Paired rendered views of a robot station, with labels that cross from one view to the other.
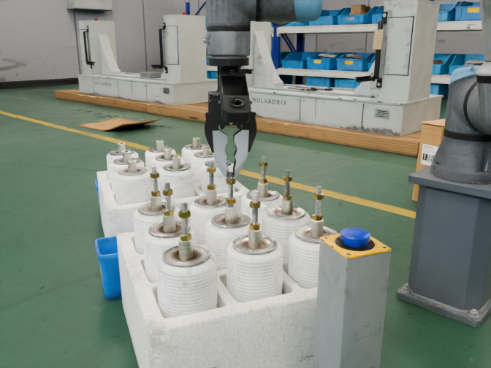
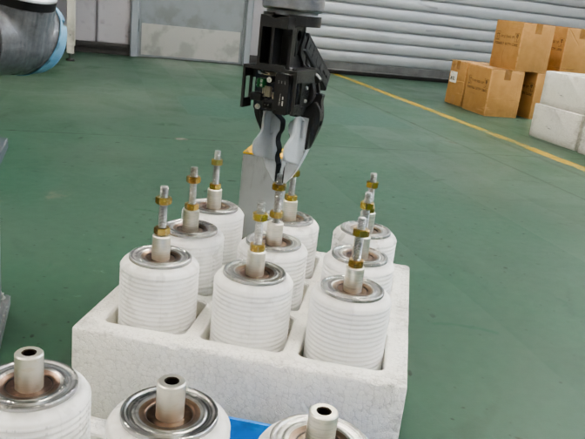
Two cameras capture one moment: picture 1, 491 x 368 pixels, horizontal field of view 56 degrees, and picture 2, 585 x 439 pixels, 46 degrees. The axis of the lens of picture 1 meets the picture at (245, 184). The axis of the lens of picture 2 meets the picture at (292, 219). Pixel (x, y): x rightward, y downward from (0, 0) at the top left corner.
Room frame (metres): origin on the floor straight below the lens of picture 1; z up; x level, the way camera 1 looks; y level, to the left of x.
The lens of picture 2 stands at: (1.59, 0.48, 0.56)
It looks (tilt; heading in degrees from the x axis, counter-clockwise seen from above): 17 degrees down; 209
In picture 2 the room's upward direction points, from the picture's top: 6 degrees clockwise
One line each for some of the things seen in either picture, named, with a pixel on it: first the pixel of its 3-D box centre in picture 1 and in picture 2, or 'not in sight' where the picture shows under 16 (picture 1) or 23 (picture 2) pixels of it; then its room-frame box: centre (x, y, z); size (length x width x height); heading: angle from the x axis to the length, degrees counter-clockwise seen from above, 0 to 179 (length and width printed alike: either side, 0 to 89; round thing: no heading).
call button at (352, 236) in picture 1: (354, 239); not in sight; (0.58, -0.15, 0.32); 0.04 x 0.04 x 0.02
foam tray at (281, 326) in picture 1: (231, 296); (262, 348); (0.82, 0.03, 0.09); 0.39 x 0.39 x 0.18; 22
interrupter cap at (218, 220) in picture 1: (231, 220); (273, 242); (0.82, 0.03, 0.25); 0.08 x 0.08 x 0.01
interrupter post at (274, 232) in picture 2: (230, 214); (274, 233); (0.82, 0.03, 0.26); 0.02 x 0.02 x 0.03
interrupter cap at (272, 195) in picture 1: (262, 196); (160, 257); (0.98, -0.04, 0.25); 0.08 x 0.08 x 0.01
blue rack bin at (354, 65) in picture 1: (359, 61); not in sight; (5.98, -1.41, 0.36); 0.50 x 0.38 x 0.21; 138
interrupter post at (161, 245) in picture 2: (262, 190); (161, 247); (0.98, -0.04, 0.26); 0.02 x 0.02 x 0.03
